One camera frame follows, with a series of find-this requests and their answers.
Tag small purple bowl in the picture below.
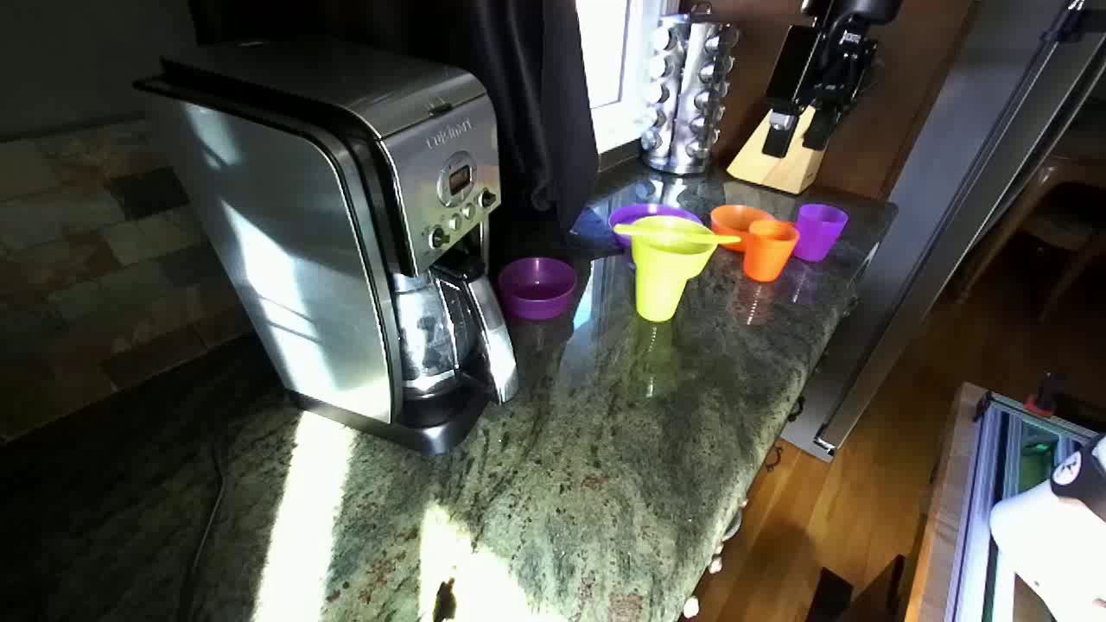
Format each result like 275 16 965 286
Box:
495 252 582 324

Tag yellow-green cup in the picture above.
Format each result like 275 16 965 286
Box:
630 244 708 327

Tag purple plastic bowl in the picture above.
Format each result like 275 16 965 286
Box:
606 200 706 252

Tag orange cup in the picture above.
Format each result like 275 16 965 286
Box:
738 219 800 286

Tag wooden knife block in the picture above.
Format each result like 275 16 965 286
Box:
724 103 830 197

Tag purple cup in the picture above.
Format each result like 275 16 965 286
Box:
790 200 855 265

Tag glass coffee carafe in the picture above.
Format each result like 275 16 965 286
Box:
395 270 520 409

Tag yellow spoon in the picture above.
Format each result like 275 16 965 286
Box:
610 222 743 250

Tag chrome spice rack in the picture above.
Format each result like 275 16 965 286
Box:
640 12 738 180

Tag window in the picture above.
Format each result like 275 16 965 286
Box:
569 0 684 158

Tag stainless steel coffee maker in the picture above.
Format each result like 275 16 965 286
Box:
136 38 520 460

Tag stainless steel refrigerator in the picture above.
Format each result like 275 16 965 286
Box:
781 0 1106 463

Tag grey storage bin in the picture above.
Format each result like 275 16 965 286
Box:
902 379 1103 622

